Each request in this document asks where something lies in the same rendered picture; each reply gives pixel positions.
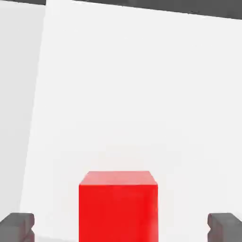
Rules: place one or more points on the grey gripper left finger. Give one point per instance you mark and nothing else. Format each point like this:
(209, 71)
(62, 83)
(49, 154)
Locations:
(16, 226)

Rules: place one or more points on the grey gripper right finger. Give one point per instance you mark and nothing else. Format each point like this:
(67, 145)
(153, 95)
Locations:
(226, 226)

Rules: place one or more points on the small red cube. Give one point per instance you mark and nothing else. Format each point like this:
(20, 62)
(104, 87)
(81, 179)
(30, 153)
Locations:
(118, 208)

